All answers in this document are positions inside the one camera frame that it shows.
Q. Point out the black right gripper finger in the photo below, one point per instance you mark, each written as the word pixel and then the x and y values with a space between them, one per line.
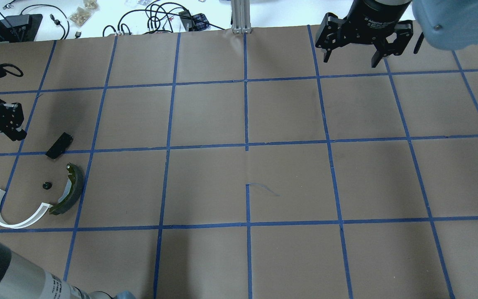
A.
pixel 381 53
pixel 327 53

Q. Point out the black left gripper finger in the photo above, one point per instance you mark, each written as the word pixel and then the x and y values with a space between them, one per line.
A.
pixel 16 134

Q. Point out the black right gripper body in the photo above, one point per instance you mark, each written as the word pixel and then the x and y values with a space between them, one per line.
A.
pixel 372 16

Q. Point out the small black bearing gear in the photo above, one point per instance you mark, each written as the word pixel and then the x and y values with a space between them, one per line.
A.
pixel 47 185

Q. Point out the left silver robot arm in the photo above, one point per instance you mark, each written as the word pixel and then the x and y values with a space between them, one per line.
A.
pixel 19 277

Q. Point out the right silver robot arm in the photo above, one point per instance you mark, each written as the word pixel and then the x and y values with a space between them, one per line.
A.
pixel 445 24

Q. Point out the black brake pad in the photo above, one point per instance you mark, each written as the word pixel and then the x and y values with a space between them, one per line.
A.
pixel 59 146

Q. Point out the green curved brake shoe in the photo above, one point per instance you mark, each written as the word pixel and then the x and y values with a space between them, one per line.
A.
pixel 72 192

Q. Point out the black monitor stand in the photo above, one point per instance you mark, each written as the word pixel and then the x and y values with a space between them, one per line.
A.
pixel 26 26

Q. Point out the white curved plastic bracket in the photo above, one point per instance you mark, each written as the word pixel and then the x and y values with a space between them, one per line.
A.
pixel 13 216

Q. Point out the aluminium frame post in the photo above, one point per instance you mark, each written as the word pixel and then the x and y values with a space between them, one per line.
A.
pixel 241 17

